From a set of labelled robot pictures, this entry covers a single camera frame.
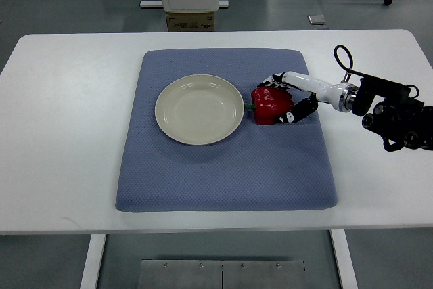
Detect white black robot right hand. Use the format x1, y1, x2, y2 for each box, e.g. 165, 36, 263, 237
257, 71, 358, 124

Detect grey floor plate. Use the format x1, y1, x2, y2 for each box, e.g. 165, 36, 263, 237
307, 14, 329, 30

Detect white table leg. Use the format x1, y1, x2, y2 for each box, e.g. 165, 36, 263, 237
79, 234, 106, 289
329, 229, 359, 289

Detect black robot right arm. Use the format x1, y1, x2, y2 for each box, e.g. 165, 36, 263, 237
334, 45, 432, 152

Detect blue quilted mat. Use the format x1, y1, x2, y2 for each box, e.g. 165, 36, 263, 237
116, 48, 338, 212

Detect cream round plate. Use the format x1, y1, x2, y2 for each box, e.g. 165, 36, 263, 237
154, 74, 244, 146

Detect white right table leg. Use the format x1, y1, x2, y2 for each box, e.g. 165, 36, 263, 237
329, 229, 359, 289

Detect white left table leg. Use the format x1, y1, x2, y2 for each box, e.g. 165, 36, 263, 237
79, 234, 106, 289

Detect cardboard box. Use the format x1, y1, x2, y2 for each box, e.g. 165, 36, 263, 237
166, 12, 215, 32

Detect red bell pepper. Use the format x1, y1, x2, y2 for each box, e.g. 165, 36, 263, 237
244, 86, 294, 125

